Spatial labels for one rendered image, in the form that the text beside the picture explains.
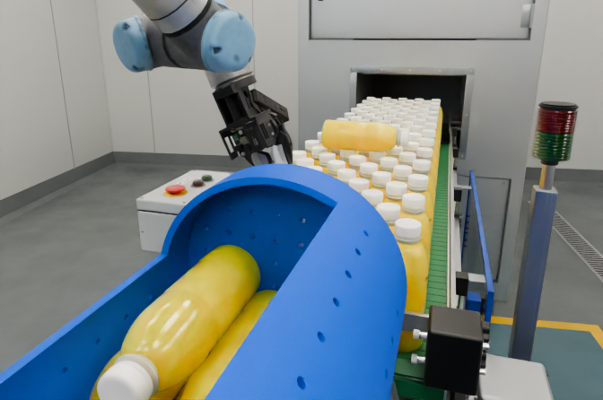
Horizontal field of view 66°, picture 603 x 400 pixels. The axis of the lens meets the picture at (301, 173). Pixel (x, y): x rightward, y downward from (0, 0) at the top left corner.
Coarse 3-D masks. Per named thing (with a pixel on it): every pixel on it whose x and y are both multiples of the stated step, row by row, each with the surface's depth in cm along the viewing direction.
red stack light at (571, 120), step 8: (544, 112) 82; (552, 112) 81; (560, 112) 80; (568, 112) 80; (576, 112) 81; (544, 120) 82; (552, 120) 81; (560, 120) 81; (568, 120) 81; (576, 120) 82; (536, 128) 85; (544, 128) 83; (552, 128) 82; (560, 128) 81; (568, 128) 81
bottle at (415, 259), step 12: (408, 240) 69; (408, 252) 68; (420, 252) 69; (408, 264) 68; (420, 264) 69; (408, 276) 68; (420, 276) 69; (408, 288) 69; (420, 288) 70; (408, 300) 70; (420, 300) 70; (420, 312) 71; (408, 336) 71; (408, 348) 72
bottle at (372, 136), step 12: (336, 120) 114; (324, 132) 113; (336, 132) 112; (348, 132) 111; (360, 132) 110; (372, 132) 109; (384, 132) 109; (396, 132) 110; (324, 144) 114; (336, 144) 113; (348, 144) 112; (360, 144) 111; (372, 144) 110; (384, 144) 109; (396, 144) 111
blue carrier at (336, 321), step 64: (256, 192) 55; (320, 192) 47; (192, 256) 60; (256, 256) 57; (320, 256) 36; (384, 256) 46; (128, 320) 49; (320, 320) 31; (384, 320) 39; (0, 384) 34; (64, 384) 41; (256, 384) 23; (320, 384) 27; (384, 384) 35
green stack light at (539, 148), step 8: (536, 136) 85; (544, 136) 83; (552, 136) 82; (560, 136) 82; (568, 136) 82; (536, 144) 85; (544, 144) 83; (552, 144) 82; (560, 144) 82; (568, 144) 82; (536, 152) 85; (544, 152) 83; (552, 152) 83; (560, 152) 82; (568, 152) 83; (544, 160) 84; (552, 160) 83; (560, 160) 83; (568, 160) 84
